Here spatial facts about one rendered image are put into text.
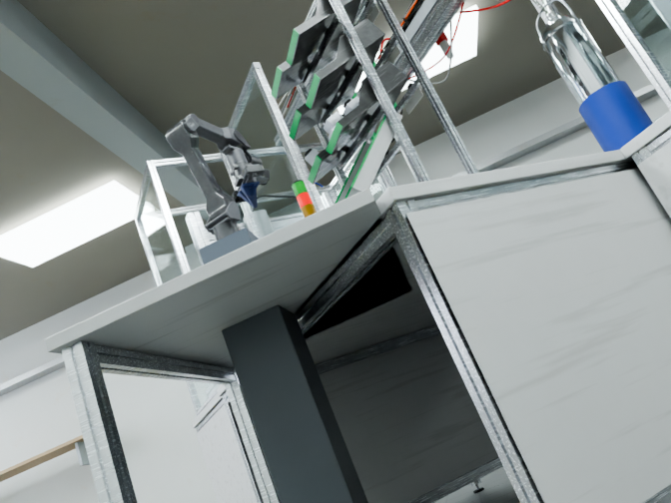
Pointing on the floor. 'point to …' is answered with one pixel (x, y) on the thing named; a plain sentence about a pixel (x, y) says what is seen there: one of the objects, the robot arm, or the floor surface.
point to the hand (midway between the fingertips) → (252, 198)
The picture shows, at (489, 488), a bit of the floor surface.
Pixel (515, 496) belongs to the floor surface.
